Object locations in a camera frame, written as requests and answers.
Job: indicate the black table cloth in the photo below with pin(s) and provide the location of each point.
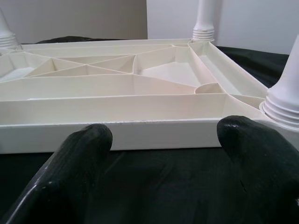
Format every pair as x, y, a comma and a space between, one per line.
163, 177

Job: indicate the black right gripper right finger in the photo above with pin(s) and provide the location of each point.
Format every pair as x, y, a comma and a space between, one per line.
266, 177

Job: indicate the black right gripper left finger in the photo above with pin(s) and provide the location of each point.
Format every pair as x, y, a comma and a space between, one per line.
58, 182

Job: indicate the white plastic children table top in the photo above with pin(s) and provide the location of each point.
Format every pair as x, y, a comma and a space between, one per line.
116, 109

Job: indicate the white plastic table leg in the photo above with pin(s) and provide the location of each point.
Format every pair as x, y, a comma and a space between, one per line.
286, 93
5, 30
203, 18

